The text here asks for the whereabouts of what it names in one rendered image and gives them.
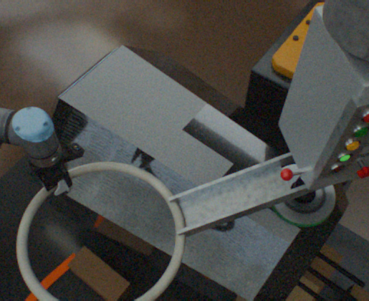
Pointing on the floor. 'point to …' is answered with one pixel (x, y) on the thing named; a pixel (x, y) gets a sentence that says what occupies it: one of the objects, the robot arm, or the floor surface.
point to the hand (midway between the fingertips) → (65, 183)
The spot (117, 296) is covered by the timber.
